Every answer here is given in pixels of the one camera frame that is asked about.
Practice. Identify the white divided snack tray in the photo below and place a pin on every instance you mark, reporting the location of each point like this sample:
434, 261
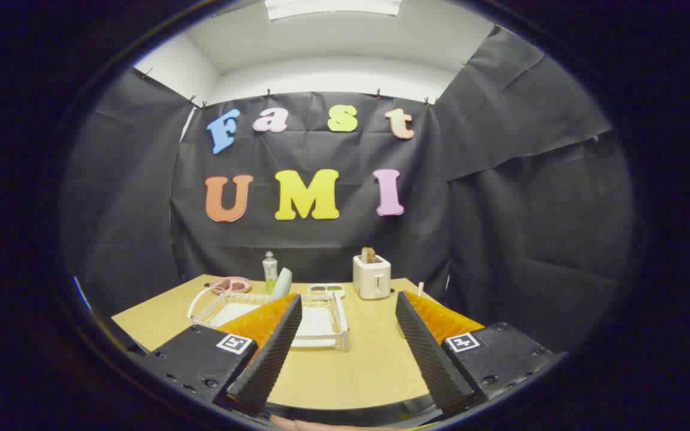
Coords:
327, 290

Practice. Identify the pink plate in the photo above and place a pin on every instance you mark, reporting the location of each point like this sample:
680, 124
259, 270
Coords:
231, 282

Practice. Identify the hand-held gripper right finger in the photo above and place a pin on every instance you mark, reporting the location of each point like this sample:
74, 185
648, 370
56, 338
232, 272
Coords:
429, 359

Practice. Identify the brown bread slice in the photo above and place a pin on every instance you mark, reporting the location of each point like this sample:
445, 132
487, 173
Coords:
368, 255

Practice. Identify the black backdrop cloth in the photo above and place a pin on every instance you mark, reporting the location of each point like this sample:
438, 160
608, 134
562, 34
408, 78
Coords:
321, 245

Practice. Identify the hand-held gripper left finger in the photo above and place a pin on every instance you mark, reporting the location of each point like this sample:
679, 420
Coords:
273, 359

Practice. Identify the pale green plate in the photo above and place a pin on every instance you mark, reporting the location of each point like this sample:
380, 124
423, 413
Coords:
283, 284

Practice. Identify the clear bottle with green liquid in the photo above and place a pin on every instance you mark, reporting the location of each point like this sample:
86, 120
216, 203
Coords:
270, 272

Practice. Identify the white drain mat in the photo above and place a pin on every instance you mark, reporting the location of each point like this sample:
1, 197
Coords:
316, 324

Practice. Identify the ceiling light panel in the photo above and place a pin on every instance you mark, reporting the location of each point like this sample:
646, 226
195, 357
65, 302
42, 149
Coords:
333, 7

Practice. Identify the white toaster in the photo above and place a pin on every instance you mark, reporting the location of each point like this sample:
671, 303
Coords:
372, 280

